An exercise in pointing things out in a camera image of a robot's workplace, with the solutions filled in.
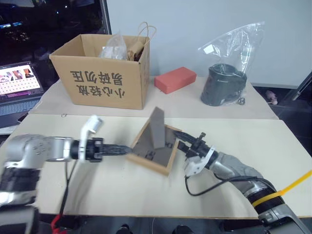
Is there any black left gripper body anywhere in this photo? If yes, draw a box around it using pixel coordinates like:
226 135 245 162
85 137 105 163

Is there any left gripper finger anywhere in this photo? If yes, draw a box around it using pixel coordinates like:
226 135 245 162
102 143 134 151
102 149 134 156

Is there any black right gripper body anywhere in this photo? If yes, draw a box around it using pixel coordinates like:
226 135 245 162
185 132 212 160

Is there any wooden picture frame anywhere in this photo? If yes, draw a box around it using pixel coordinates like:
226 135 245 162
125 106 183 176

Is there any red rectangular block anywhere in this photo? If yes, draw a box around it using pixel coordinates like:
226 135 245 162
154 66 197 95

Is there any black cylindrical device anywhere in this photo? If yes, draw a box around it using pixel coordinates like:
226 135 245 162
200 62 248 107

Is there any printed cardboard box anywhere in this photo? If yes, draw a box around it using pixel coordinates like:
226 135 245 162
49 34 151 111

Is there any pink small object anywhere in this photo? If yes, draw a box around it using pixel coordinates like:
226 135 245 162
265 90 279 105

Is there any yellow zip tie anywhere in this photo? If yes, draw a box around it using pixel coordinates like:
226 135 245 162
253 170 312 207

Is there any crumpled clear plastic bag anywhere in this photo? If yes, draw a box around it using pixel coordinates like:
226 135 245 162
98 31 128 60

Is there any open laptop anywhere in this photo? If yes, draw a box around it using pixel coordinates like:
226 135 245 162
0 60 46 129

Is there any black container in plastic bag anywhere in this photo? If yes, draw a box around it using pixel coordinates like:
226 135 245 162
197 21 266 107

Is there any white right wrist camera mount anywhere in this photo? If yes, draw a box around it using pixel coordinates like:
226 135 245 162
183 145 215 176

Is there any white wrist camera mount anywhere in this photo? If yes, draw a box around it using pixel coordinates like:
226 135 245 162
183 145 215 176
78 115 103 162

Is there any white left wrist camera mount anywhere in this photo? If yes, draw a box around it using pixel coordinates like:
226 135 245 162
78 115 103 162

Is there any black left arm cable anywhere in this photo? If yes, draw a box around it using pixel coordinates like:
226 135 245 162
59 159 79 216

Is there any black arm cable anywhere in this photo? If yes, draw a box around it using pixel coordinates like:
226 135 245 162
59 159 79 216
184 175 277 197

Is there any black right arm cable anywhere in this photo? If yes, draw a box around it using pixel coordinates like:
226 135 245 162
184 175 277 197

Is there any red cable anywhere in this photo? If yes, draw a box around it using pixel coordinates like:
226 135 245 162
50 214 62 232

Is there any brown paper bag with handles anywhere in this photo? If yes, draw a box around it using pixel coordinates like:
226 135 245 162
126 21 157 62

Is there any grey metal frame bar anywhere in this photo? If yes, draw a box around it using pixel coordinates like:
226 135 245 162
292 70 312 101

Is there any grey window post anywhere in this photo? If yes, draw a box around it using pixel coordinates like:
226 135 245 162
99 0 113 36

